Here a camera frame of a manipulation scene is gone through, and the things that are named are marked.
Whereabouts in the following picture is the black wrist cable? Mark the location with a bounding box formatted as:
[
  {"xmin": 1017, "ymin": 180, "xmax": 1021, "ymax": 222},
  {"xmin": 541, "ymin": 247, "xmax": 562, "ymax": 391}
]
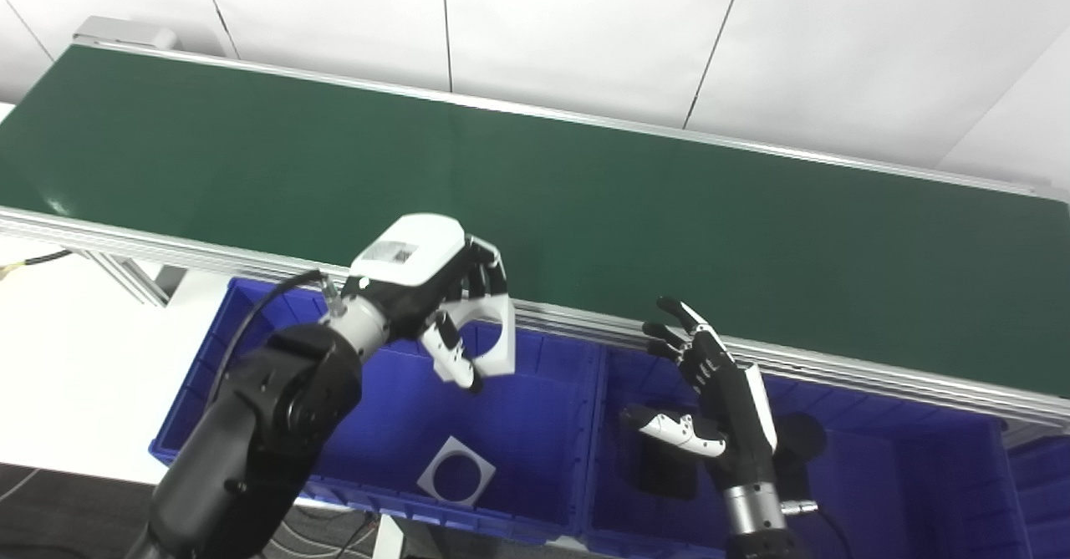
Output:
[
  {"xmin": 782, "ymin": 499, "xmax": 855, "ymax": 559},
  {"xmin": 205, "ymin": 269, "xmax": 345, "ymax": 409}
]

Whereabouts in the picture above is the black cylinder-on-base part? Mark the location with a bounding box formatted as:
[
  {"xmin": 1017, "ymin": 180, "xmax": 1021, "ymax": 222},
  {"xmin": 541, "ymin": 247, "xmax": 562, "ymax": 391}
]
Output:
[{"xmin": 639, "ymin": 411, "xmax": 830, "ymax": 503}]

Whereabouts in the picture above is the blue plastic bin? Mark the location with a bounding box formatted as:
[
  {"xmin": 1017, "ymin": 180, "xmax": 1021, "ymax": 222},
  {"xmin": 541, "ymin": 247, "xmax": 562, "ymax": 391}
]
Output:
[
  {"xmin": 149, "ymin": 277, "xmax": 604, "ymax": 547},
  {"xmin": 1006, "ymin": 434, "xmax": 1070, "ymax": 559},
  {"xmin": 579, "ymin": 346, "xmax": 1031, "ymax": 559}
]

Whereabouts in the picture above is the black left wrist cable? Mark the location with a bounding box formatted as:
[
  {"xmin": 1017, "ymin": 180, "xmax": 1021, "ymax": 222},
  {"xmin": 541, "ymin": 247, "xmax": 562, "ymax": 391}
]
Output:
[{"xmin": 205, "ymin": 269, "xmax": 345, "ymax": 409}]

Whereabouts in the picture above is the green conveyor belt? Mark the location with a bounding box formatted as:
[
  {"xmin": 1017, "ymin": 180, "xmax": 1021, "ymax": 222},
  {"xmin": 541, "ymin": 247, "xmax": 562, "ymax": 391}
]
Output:
[{"xmin": 0, "ymin": 16, "xmax": 1070, "ymax": 428}]

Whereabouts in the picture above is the white square part with hole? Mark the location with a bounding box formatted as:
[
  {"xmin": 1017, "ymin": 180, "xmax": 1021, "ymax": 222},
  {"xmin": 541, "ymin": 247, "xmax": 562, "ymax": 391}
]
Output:
[
  {"xmin": 435, "ymin": 292, "xmax": 517, "ymax": 376},
  {"xmin": 416, "ymin": 435, "xmax": 497, "ymax": 508}
]

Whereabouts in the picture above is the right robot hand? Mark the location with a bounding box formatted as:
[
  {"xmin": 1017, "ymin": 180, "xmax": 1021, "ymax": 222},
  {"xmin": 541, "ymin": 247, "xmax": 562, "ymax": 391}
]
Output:
[{"xmin": 620, "ymin": 296, "xmax": 780, "ymax": 493}]

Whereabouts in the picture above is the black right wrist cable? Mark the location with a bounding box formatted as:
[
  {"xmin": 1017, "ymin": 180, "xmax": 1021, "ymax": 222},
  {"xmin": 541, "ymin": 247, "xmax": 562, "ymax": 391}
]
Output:
[{"xmin": 782, "ymin": 499, "xmax": 855, "ymax": 559}]

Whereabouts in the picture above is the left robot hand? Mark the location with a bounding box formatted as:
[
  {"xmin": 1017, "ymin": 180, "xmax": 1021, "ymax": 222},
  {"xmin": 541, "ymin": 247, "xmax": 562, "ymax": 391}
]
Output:
[{"xmin": 339, "ymin": 214, "xmax": 512, "ymax": 393}]

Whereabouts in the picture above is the black cable with yellow connector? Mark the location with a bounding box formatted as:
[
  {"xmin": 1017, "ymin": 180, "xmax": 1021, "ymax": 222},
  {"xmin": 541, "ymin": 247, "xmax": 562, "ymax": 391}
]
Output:
[{"xmin": 0, "ymin": 249, "xmax": 74, "ymax": 281}]

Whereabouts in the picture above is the aluminium conveyor leg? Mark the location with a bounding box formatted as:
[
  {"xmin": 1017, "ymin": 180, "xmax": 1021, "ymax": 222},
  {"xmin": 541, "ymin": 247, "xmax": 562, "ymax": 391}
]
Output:
[{"xmin": 82, "ymin": 250, "xmax": 190, "ymax": 307}]

